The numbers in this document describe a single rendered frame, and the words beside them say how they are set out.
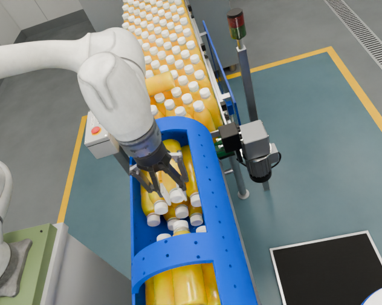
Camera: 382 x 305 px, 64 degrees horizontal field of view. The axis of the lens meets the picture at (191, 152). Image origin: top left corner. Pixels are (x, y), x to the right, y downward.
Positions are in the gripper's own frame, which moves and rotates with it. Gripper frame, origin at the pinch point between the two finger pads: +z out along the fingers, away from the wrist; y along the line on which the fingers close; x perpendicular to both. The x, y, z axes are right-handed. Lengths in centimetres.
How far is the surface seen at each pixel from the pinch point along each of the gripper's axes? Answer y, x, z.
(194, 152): 8.0, 9.7, -1.9
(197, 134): 9.8, 17.9, -0.2
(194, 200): 4.1, 0.0, 6.5
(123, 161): -30, 48, 32
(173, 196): -0.6, -0.2, 1.3
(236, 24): 34, 65, -4
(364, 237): 71, 14, 103
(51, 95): -165, 275, 118
